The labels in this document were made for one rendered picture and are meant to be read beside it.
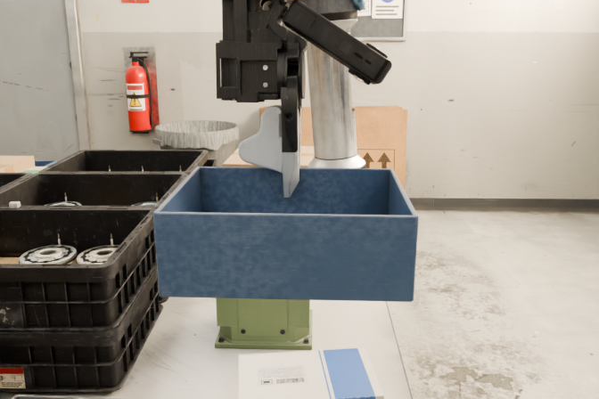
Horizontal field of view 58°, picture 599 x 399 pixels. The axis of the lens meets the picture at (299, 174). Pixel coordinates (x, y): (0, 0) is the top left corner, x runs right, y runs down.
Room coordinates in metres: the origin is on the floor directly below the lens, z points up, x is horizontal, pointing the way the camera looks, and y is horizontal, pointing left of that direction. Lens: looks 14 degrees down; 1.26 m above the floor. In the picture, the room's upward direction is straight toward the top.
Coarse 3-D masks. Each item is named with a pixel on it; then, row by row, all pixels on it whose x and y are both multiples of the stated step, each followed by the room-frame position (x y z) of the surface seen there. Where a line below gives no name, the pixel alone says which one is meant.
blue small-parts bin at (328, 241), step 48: (192, 192) 0.50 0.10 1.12; (240, 192) 0.53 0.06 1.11; (336, 192) 0.53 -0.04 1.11; (384, 192) 0.53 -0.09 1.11; (192, 240) 0.39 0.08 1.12; (240, 240) 0.38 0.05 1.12; (288, 240) 0.38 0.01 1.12; (336, 240) 0.38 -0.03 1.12; (384, 240) 0.38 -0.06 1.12; (192, 288) 0.39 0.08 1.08; (240, 288) 0.38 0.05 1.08; (288, 288) 0.38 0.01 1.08; (336, 288) 0.38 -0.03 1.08; (384, 288) 0.38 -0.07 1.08
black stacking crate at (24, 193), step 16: (48, 176) 1.34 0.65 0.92; (64, 176) 1.34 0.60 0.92; (80, 176) 1.34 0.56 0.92; (96, 176) 1.34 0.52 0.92; (112, 176) 1.34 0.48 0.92; (128, 176) 1.34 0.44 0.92; (144, 176) 1.34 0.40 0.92; (160, 176) 1.34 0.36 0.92; (176, 176) 1.34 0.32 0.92; (16, 192) 1.23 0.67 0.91; (32, 192) 1.30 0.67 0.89; (48, 192) 1.34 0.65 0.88; (64, 192) 1.34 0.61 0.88; (80, 192) 1.34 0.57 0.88; (96, 192) 1.34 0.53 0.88; (112, 192) 1.34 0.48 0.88; (128, 192) 1.34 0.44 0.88; (144, 192) 1.34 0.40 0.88; (160, 192) 1.34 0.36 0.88
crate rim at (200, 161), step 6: (84, 150) 1.65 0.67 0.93; (90, 150) 1.65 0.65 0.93; (96, 150) 1.65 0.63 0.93; (102, 150) 1.65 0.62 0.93; (108, 150) 1.65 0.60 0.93; (114, 150) 1.65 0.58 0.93; (120, 150) 1.65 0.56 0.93; (126, 150) 1.65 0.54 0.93; (132, 150) 1.65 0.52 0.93; (138, 150) 1.65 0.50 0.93; (144, 150) 1.65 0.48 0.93; (150, 150) 1.65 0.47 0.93; (156, 150) 1.65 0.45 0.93; (162, 150) 1.65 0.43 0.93; (168, 150) 1.65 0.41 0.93; (174, 150) 1.65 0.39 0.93; (180, 150) 1.65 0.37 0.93; (186, 150) 1.65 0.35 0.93; (192, 150) 1.65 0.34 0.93; (198, 150) 1.65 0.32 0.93; (204, 150) 1.65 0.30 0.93; (72, 156) 1.56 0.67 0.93; (204, 156) 1.57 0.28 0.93; (60, 162) 1.47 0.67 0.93; (198, 162) 1.48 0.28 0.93; (204, 162) 1.57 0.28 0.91; (48, 168) 1.40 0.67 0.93; (192, 168) 1.40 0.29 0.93
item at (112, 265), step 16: (0, 208) 1.05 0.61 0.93; (16, 208) 1.05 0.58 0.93; (32, 208) 1.05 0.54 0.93; (48, 208) 1.05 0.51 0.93; (64, 208) 1.05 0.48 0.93; (80, 208) 1.05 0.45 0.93; (96, 208) 1.05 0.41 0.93; (112, 208) 1.05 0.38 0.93; (128, 208) 1.05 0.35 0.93; (144, 208) 1.05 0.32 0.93; (144, 224) 0.95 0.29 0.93; (128, 240) 0.87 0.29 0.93; (112, 256) 0.80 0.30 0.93; (128, 256) 0.84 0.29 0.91; (0, 272) 0.76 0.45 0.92; (16, 272) 0.76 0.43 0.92; (32, 272) 0.76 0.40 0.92; (48, 272) 0.76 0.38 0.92; (64, 272) 0.76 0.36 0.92; (80, 272) 0.75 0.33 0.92; (96, 272) 0.75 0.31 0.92; (112, 272) 0.77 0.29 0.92
